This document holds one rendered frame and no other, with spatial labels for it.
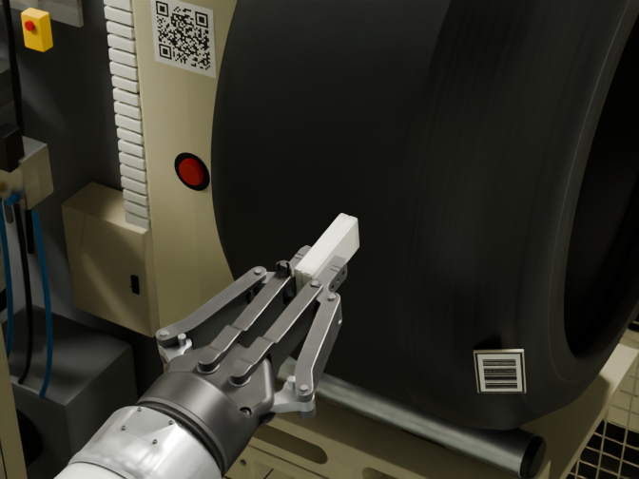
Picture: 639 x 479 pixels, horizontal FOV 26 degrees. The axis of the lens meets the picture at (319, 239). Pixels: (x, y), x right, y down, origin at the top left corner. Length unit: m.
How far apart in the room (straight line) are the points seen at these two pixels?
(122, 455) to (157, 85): 0.65
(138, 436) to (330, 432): 0.58
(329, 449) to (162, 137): 0.37
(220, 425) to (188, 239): 0.65
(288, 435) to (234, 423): 0.59
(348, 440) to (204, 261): 0.27
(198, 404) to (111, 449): 0.07
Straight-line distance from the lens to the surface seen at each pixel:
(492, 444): 1.36
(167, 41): 1.41
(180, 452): 0.87
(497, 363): 1.13
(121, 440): 0.87
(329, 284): 1.00
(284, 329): 0.96
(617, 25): 1.09
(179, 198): 1.51
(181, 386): 0.90
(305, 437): 1.45
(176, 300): 1.60
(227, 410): 0.90
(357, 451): 1.42
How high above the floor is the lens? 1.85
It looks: 35 degrees down
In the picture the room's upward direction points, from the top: straight up
